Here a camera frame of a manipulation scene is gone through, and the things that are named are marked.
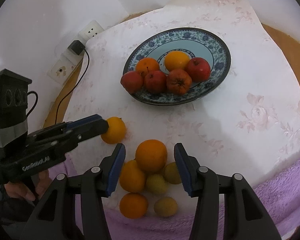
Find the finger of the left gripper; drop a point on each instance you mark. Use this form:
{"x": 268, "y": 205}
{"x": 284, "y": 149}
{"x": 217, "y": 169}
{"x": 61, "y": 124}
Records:
{"x": 88, "y": 127}
{"x": 63, "y": 137}

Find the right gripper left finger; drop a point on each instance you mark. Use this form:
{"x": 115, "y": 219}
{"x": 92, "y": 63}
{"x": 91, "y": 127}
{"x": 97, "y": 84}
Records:
{"x": 71, "y": 208}

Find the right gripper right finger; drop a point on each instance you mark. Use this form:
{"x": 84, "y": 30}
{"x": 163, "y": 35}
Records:
{"x": 245, "y": 217}

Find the large orange pile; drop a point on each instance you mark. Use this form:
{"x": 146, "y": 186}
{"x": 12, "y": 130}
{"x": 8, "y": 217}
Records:
{"x": 116, "y": 131}

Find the small orange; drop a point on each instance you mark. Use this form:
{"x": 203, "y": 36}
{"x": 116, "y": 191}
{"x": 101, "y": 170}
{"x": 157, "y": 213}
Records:
{"x": 133, "y": 205}
{"x": 132, "y": 179}

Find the small green yellow fruit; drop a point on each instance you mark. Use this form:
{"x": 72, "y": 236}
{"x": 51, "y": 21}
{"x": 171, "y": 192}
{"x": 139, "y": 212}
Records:
{"x": 171, "y": 174}
{"x": 166, "y": 207}
{"x": 156, "y": 184}

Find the small red apple with stem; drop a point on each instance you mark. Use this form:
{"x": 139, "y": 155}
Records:
{"x": 155, "y": 81}

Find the large yellow orange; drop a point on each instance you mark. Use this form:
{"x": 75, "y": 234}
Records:
{"x": 176, "y": 60}

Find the person left hand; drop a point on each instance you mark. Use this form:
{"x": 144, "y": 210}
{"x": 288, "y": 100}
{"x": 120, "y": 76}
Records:
{"x": 19, "y": 190}

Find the purple fluffy towel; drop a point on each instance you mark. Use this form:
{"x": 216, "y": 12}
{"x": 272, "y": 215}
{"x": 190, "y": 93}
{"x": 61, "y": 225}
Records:
{"x": 280, "y": 196}

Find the black power adapter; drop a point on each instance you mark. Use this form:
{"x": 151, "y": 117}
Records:
{"x": 76, "y": 47}

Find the blue floral ceramic plate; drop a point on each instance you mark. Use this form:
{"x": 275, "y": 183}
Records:
{"x": 195, "y": 43}

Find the white coax wall plate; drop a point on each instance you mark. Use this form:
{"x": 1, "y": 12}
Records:
{"x": 61, "y": 70}

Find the black camera module on gripper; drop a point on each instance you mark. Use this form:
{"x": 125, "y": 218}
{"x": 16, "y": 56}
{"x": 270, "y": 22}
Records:
{"x": 16, "y": 103}

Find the white wall socket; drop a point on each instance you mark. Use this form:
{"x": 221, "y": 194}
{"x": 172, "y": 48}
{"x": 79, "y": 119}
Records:
{"x": 91, "y": 30}

